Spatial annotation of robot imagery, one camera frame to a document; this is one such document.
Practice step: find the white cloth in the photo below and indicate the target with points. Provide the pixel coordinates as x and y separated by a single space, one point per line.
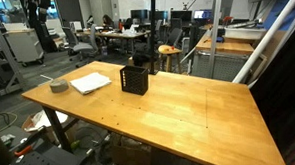
90 83

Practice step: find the black perforated box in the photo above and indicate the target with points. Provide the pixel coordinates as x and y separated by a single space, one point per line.
134 81

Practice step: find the brown cardboard box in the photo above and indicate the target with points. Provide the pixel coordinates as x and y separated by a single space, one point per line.
130 156

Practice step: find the cardboard box with white plastic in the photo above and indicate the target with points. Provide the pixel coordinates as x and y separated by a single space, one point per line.
39 120

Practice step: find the round wooden stool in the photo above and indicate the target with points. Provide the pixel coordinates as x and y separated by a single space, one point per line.
168 50

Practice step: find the black vertical pole stand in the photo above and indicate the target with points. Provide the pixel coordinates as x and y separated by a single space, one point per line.
152 32

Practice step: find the dark office chair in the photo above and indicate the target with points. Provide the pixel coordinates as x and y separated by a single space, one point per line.
175 36

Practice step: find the long office desk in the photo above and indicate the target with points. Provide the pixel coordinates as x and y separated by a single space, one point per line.
118 35

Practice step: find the dark computer monitor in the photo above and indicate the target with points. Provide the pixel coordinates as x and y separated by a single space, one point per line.
139 14
161 15
181 15

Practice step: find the seated person with dark hair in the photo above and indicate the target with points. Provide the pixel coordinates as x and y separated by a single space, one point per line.
107 20

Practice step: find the grey office chair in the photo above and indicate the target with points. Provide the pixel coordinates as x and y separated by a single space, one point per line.
82 47

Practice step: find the wooden workbench with metal panel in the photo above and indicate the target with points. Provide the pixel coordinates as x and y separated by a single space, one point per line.
224 48

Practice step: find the lit computer monitor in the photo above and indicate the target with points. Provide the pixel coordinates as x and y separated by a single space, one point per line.
201 14

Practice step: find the grey tape roll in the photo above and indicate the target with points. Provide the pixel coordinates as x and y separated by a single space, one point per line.
59 86

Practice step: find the white tub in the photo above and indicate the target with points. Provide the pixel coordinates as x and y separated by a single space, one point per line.
245 32

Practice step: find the white rolling cart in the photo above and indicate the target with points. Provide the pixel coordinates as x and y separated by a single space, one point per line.
24 46

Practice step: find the white diagonal pole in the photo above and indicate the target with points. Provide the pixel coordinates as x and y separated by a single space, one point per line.
269 35

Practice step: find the black perforated metal plate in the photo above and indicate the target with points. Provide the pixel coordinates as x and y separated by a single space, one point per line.
41 164

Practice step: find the grey metal shelving rack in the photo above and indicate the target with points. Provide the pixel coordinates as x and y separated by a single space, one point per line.
6 62

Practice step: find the blue panel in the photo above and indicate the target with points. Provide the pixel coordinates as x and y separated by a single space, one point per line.
281 6

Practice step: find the silver vertical post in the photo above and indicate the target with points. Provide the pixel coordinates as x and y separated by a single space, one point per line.
215 32

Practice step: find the black table leg frame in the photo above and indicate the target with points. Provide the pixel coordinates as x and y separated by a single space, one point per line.
57 129

